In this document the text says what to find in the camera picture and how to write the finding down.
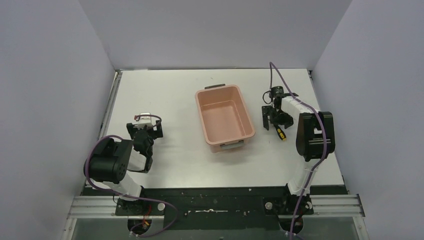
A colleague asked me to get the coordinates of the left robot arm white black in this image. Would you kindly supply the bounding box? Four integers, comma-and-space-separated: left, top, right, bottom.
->
83, 104, 256, 215

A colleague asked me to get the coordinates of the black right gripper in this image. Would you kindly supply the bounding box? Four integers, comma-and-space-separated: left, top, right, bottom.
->
262, 105, 293, 130

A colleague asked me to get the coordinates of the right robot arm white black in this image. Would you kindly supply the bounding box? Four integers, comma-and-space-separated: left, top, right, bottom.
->
262, 93, 336, 197

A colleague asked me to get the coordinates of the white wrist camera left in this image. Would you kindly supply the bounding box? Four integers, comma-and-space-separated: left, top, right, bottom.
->
133, 112, 153, 129

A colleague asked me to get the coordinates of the pink plastic bin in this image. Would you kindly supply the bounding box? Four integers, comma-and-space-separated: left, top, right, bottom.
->
195, 84, 256, 153

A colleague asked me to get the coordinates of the aluminium left side rail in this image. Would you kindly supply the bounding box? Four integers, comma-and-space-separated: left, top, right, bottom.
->
98, 70, 122, 139

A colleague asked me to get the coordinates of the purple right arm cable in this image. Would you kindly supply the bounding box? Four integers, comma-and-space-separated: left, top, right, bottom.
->
268, 61, 332, 240

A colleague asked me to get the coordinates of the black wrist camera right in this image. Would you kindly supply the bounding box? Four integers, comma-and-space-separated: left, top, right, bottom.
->
262, 86, 286, 104

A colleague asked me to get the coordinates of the aluminium front rail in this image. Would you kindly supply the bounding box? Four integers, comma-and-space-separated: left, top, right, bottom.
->
67, 195, 365, 220

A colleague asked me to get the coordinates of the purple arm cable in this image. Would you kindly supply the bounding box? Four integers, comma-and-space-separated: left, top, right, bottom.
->
83, 114, 179, 239
268, 61, 332, 240

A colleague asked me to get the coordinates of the black yellow screwdriver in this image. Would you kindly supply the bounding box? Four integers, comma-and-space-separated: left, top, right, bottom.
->
273, 124, 287, 141

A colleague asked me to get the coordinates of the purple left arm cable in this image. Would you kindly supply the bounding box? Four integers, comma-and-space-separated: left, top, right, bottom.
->
83, 114, 179, 239

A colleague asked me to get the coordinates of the aluminium rail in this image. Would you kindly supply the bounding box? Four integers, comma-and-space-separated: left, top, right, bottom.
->
67, 195, 365, 220
98, 70, 122, 139

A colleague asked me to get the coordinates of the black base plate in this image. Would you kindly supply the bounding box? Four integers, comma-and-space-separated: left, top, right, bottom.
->
81, 185, 349, 231

